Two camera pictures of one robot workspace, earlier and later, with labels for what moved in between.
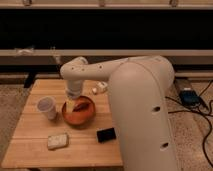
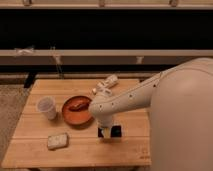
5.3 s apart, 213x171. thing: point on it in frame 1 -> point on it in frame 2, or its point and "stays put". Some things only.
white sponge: (57, 141) stays put
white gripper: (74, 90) -> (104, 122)
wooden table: (44, 140) stays put
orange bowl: (82, 113) stays put
